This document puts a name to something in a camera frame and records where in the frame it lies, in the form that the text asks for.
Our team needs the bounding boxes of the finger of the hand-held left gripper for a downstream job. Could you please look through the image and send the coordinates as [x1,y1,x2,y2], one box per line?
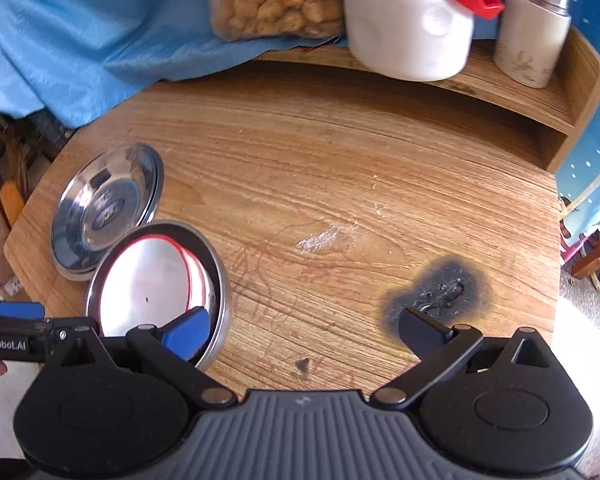
[0,317,101,356]
[0,300,46,320]

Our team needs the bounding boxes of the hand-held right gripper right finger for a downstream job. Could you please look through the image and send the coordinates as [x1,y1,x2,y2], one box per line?
[370,306,558,409]

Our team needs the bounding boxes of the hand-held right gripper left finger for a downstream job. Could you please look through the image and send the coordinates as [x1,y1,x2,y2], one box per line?
[42,306,237,407]

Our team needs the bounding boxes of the plain steel bowl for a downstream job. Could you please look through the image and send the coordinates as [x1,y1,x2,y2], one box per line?
[86,220,231,372]

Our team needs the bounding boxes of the small stainless steel bowl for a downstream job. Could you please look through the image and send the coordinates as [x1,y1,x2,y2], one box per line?
[52,150,165,282]

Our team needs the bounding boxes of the steel plate with oval sticker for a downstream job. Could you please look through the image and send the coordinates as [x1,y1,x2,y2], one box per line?
[51,142,162,256]

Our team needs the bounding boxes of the pink shoe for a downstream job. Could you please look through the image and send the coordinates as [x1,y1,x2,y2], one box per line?
[560,220,588,263]

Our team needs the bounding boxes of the black plastic crate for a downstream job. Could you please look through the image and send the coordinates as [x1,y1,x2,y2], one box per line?
[27,110,76,161]

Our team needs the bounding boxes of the wooden stool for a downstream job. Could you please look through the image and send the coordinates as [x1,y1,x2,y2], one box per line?
[572,230,600,281]

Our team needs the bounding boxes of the wooden desk shelf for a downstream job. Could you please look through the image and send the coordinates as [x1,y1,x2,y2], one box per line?
[252,25,600,173]

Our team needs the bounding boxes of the blue dotted cloth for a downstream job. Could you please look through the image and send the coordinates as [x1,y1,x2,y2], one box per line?
[500,0,600,248]

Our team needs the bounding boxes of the light blue cloth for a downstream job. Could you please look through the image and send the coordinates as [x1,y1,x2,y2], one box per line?
[0,0,351,128]

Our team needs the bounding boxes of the white plastic jug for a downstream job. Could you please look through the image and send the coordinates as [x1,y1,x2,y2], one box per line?
[341,0,506,82]

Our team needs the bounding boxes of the white steel canister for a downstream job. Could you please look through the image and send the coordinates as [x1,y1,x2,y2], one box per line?
[494,0,573,89]

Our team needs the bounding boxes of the orange tool handle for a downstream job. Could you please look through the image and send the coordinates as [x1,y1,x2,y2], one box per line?
[0,181,27,227]

